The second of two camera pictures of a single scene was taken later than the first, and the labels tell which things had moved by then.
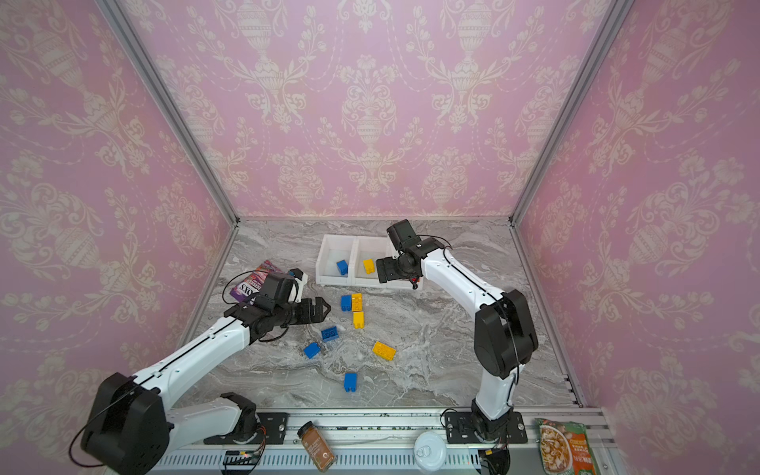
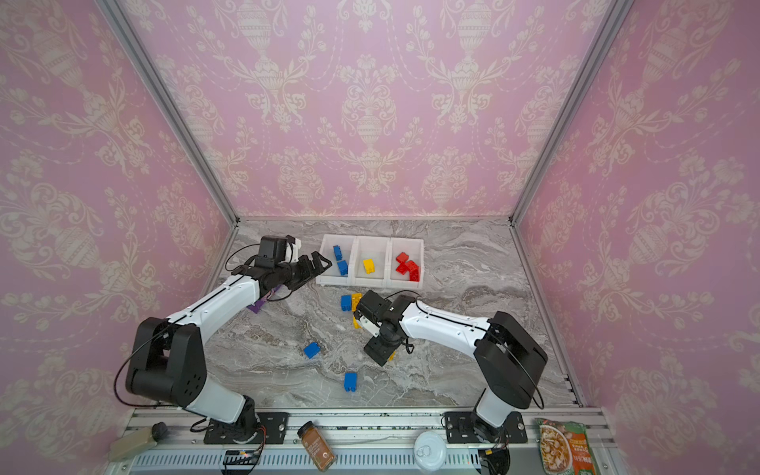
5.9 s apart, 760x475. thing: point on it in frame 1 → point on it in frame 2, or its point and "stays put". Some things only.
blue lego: x=312 y=349 stays put
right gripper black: x=390 y=261 → x=377 y=352
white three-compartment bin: x=351 y=260 stays put
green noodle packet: x=564 y=448 stays put
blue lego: x=345 y=303 stays put
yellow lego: x=369 y=265 stays put
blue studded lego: x=330 y=333 → x=337 y=252
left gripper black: x=310 y=316 → x=319 y=267
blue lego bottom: x=350 y=382 stays put
